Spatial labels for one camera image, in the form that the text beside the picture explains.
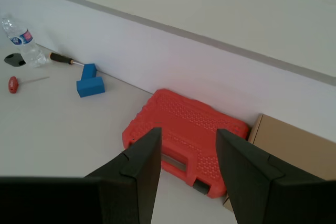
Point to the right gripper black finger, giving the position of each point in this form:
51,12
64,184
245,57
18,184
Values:
275,200
78,200

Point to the brown cardboard box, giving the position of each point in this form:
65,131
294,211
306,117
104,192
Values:
294,145

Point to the red plastic tool case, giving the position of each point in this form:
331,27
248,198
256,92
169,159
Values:
189,127

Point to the blue foam block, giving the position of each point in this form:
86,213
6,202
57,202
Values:
90,86

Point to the black flat scraper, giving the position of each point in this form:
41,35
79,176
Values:
13,59

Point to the clear plastic water bottle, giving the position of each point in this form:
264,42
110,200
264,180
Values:
26,45

